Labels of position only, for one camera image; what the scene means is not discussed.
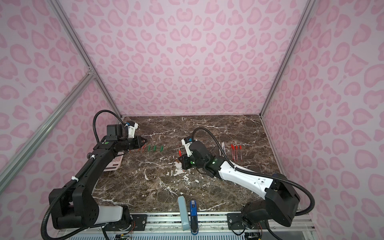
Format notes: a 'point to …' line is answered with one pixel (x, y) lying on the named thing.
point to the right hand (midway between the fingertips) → (179, 158)
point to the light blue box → (184, 214)
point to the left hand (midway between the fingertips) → (146, 138)
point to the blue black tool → (193, 217)
